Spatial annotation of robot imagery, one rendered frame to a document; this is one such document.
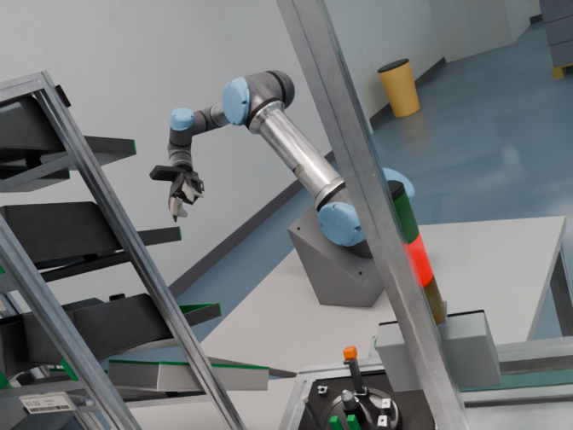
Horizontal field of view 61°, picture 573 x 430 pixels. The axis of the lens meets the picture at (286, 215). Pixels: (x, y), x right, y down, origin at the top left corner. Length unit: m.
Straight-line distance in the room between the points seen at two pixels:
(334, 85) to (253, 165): 4.52
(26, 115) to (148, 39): 3.78
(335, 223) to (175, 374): 0.53
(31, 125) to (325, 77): 0.43
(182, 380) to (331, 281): 0.63
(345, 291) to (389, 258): 0.88
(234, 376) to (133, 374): 0.18
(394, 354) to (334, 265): 0.75
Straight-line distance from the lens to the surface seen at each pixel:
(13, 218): 0.68
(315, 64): 0.42
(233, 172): 4.71
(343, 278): 1.32
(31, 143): 0.71
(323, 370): 1.04
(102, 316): 0.74
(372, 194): 0.44
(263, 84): 1.30
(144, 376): 0.95
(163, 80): 4.42
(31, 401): 0.77
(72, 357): 0.65
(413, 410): 0.88
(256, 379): 0.98
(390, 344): 0.57
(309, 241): 1.31
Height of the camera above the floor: 1.59
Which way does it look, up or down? 19 degrees down
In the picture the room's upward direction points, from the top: 23 degrees counter-clockwise
